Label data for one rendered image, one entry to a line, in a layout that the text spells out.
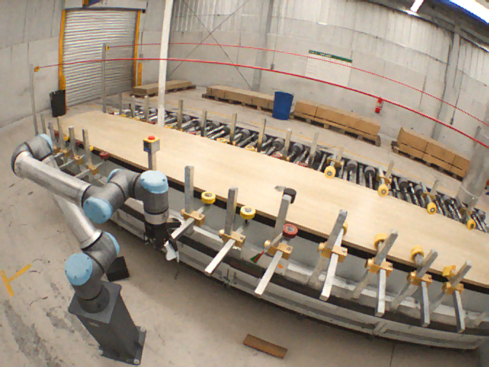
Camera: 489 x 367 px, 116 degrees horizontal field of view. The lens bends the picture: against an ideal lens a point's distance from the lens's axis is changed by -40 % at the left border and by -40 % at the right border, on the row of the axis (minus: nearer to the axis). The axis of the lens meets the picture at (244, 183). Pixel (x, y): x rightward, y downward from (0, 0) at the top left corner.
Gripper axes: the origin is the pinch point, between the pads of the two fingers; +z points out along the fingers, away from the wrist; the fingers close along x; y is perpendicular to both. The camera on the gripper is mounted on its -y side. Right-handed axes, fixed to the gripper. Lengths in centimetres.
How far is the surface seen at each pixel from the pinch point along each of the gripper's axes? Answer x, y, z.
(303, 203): 35, -79, 4
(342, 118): 6, -623, 51
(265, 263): 32, -37, 19
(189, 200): -14.9, -35.4, -0.7
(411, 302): 128, -60, 31
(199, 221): -8.2, -35.0, 10.0
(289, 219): 34, -59, 4
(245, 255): 20.8, -36.8, 20.1
